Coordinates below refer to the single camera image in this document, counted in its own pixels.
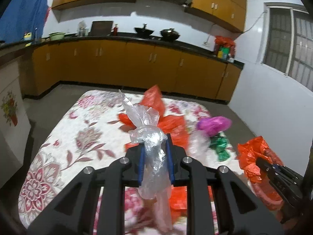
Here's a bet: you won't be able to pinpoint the clear plastic bag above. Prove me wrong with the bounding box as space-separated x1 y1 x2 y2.
187 130 211 161
119 91 172 233

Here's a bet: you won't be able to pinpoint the large red plastic bag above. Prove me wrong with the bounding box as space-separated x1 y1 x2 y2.
118 85 189 149

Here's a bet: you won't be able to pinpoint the red trash basket with liner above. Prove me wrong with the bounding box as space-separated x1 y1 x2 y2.
237 136 287 211

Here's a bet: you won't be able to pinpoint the lower wooden kitchen cabinets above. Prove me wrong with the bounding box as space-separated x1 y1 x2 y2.
19 37 244 102

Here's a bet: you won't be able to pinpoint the green plastic bag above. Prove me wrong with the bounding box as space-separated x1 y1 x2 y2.
210 134 230 162

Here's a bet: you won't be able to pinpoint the floral table cloth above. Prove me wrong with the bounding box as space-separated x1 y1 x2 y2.
18 90 247 234

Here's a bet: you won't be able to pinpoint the magenta plastic bag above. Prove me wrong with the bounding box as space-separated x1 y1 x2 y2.
196 116 232 137

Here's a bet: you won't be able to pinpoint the white cabinet with flower sticker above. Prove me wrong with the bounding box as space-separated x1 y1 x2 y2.
0 59 31 186

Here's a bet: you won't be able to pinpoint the barred window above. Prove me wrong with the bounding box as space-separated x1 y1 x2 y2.
263 6 312 91

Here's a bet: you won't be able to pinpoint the red bag on counter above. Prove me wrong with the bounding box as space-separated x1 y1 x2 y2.
213 36 236 63

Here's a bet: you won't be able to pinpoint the green bowl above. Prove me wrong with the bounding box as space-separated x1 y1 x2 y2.
49 32 65 41

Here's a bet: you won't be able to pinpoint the dark cutting board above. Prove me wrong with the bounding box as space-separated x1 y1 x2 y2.
89 21 113 36

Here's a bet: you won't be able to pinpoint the black lidded pot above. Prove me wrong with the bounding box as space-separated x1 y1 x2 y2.
160 28 180 41

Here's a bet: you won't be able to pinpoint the blue hanging cloth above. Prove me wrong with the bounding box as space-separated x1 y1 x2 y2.
1 0 49 44

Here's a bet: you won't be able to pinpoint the black wok with handle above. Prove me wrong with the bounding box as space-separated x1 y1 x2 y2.
134 23 154 38

